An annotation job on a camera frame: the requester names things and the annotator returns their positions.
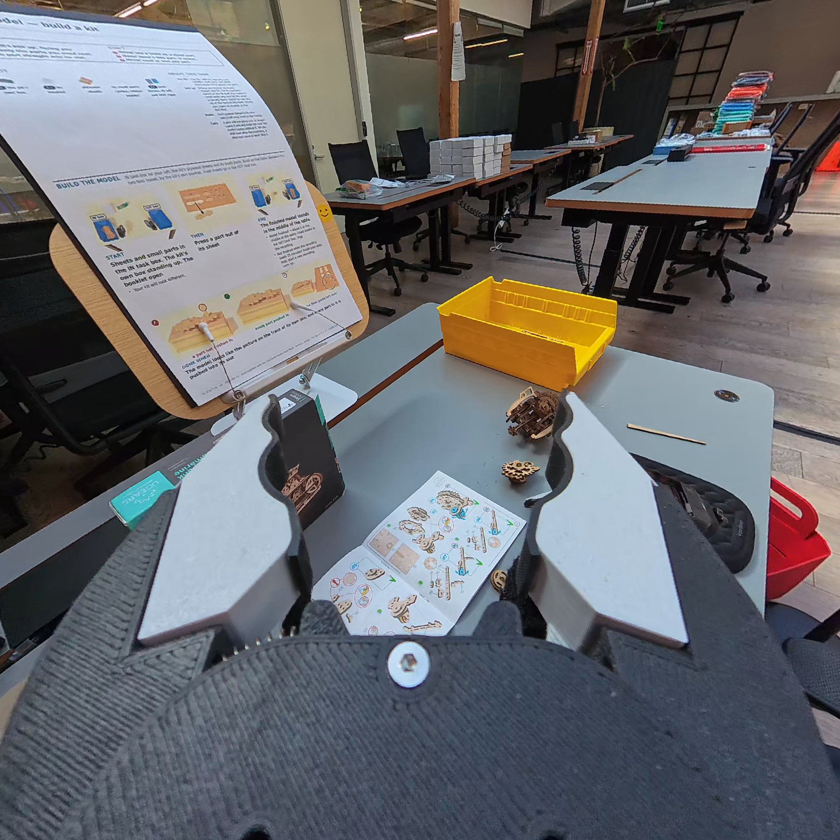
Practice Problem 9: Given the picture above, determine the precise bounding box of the stack of white boxes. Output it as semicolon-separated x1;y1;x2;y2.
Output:
430;134;513;179

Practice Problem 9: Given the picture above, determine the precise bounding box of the yellow plastic bin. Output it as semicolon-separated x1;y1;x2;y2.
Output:
437;276;618;388

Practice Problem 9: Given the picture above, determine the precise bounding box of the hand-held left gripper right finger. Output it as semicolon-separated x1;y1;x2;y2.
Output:
524;390;690;657

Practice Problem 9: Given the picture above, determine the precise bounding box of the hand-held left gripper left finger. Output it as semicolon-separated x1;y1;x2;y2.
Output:
136;394;315;647

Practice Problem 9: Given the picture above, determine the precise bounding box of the black textured pad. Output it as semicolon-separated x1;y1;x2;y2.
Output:
640;453;756;575

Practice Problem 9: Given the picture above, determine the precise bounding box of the thin wooden stick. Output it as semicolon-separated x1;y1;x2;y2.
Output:
626;423;707;446

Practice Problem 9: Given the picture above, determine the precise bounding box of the red plastic basket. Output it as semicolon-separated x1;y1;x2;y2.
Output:
764;477;833;601

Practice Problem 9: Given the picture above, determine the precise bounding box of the black mesh office chair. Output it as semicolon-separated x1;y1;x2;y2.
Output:
663;98;840;303

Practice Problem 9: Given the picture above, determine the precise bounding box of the printed instruction sheet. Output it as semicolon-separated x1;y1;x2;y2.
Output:
0;13;365;408

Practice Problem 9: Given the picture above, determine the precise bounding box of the illustrated instruction booklet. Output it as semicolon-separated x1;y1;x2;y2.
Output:
311;470;528;636

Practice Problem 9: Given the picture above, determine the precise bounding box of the black model kit box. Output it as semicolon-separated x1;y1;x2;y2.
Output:
269;387;346;532

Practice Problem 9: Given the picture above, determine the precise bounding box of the grey table with wood edge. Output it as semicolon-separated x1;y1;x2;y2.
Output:
472;150;572;227
325;172;476;316

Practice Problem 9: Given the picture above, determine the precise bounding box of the wooden post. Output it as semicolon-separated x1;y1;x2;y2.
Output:
573;0;606;132
436;0;462;140

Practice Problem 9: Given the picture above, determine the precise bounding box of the teal cardboard box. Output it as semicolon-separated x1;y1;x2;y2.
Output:
109;469;178;529

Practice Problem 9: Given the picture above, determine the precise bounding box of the stack of coloured packs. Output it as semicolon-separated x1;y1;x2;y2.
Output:
712;72;775;135

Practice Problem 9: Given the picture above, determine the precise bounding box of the grey desk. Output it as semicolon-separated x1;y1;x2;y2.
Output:
0;302;775;723

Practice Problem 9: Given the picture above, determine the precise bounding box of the long grey table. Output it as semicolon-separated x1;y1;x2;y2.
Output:
546;147;775;312

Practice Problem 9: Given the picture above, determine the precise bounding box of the wooden document stand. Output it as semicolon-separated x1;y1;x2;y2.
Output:
49;180;370;437

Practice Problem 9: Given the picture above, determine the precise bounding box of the wooden mechanical model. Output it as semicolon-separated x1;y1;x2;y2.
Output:
505;387;560;437

